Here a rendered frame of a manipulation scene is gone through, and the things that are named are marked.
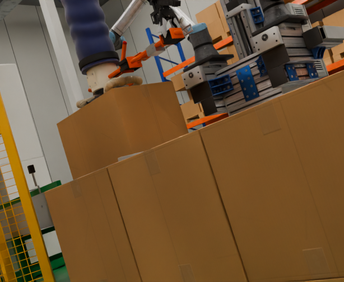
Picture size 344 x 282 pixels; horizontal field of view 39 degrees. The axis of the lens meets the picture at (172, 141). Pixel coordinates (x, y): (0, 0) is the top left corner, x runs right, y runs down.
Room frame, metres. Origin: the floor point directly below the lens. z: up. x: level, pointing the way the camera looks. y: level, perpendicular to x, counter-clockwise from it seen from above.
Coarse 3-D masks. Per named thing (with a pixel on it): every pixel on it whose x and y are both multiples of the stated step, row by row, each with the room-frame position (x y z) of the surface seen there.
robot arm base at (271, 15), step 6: (270, 6) 2.38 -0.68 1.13; (276, 6) 2.38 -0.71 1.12; (282, 6) 2.38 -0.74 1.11; (264, 12) 2.42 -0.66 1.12; (270, 12) 2.38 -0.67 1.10; (276, 12) 2.37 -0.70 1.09; (282, 12) 2.37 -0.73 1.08; (288, 12) 2.38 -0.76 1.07; (264, 18) 2.44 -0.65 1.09; (270, 18) 2.38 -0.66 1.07; (276, 18) 2.36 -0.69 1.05; (264, 24) 2.43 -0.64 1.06
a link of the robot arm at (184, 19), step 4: (172, 8) 2.88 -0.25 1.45; (176, 8) 2.88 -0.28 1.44; (176, 12) 2.87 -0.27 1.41; (180, 12) 2.88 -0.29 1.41; (180, 16) 2.87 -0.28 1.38; (184, 16) 2.88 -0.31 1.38; (180, 20) 2.87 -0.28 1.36; (184, 20) 2.87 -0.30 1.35; (188, 20) 2.87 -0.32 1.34; (180, 24) 2.88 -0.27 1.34; (184, 24) 2.87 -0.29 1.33; (188, 24) 2.87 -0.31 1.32; (192, 24) 2.87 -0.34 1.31; (184, 32) 2.90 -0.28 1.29; (188, 36) 2.87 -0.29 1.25; (188, 40) 2.90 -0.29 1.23
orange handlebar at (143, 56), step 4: (176, 32) 2.12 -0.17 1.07; (180, 32) 2.13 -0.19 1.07; (156, 44) 2.22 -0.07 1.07; (160, 44) 2.21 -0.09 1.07; (140, 52) 2.31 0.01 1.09; (144, 52) 2.29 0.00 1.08; (136, 56) 2.34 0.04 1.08; (140, 56) 2.32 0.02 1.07; (144, 56) 2.35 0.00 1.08; (132, 60) 2.37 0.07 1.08; (136, 60) 2.34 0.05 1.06; (140, 60) 2.36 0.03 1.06; (144, 60) 2.38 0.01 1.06; (116, 72) 2.48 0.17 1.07; (108, 76) 2.54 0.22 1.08; (112, 76) 2.52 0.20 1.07; (116, 76) 2.56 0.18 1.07; (128, 84) 2.87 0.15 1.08; (132, 84) 2.86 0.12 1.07
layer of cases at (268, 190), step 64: (256, 128) 1.07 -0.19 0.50; (320, 128) 0.97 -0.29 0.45; (64, 192) 1.65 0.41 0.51; (128, 192) 1.42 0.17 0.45; (192, 192) 1.25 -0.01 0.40; (256, 192) 1.11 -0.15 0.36; (320, 192) 1.00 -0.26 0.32; (64, 256) 1.73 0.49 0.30; (128, 256) 1.48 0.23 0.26; (192, 256) 1.30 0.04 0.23; (256, 256) 1.15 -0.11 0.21; (320, 256) 1.04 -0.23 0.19
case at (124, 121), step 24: (120, 96) 2.28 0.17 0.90; (144, 96) 2.38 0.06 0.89; (168, 96) 2.48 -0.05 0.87; (72, 120) 2.57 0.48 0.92; (96, 120) 2.41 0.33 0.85; (120, 120) 2.27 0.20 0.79; (144, 120) 2.35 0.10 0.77; (168, 120) 2.45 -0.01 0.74; (72, 144) 2.62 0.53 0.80; (96, 144) 2.46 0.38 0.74; (120, 144) 2.31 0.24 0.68; (144, 144) 2.31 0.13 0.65; (72, 168) 2.68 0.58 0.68; (96, 168) 2.50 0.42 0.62
